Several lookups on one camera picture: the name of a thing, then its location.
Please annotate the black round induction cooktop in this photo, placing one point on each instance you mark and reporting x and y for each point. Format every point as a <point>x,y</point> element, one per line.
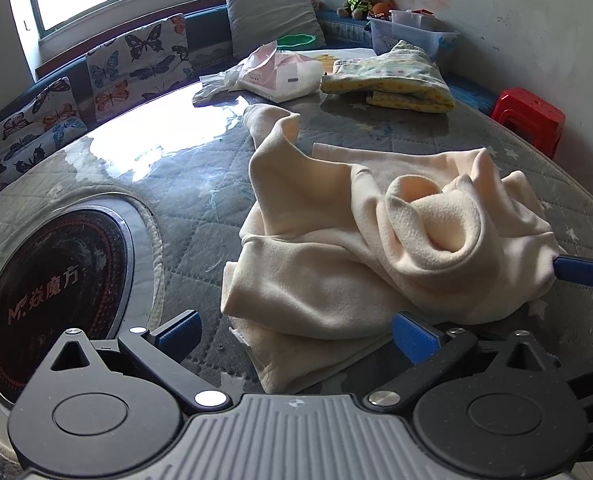
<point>75,271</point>

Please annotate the red plastic stool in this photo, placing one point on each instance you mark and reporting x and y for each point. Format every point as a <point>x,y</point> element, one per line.
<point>533,118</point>

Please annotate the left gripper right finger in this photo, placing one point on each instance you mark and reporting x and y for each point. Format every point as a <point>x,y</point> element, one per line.
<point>434,356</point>

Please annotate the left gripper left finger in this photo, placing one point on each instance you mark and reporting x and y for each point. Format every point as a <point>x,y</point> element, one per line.
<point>158,357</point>

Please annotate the green plastic bowl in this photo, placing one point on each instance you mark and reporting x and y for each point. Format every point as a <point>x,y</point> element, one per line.
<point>297,42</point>

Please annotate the white cloth beside bag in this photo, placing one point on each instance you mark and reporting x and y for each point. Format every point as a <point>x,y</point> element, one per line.
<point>214,84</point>

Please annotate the pink white plastic bag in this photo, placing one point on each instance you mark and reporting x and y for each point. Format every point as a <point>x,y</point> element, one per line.
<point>279,76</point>

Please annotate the large butterfly cushion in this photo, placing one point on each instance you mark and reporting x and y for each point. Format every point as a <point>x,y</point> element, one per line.
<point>139,66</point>

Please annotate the teddy bear green vest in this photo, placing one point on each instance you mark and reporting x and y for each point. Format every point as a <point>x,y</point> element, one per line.
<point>356,9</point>

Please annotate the yellow floral folded blanket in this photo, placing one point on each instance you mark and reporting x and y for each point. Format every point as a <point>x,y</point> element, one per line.
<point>405,78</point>

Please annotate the small butterfly cushion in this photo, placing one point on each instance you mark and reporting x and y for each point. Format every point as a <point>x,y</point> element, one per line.
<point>43,126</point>

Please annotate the grey pillow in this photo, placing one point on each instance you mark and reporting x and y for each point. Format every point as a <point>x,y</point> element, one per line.
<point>257,22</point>

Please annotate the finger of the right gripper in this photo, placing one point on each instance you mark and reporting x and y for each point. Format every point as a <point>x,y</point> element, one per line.
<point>574,270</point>

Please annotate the cream fleece garment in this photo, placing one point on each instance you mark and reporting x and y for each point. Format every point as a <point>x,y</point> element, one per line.
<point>340,240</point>

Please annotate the orange plush toy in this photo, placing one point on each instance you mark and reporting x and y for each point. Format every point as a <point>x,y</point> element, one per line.
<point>382,10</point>

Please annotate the grey quilted star table cover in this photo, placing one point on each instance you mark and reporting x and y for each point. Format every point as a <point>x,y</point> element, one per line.
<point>178,174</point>

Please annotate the clear plastic storage bin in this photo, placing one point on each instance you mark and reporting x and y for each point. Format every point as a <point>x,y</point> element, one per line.
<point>385,34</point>

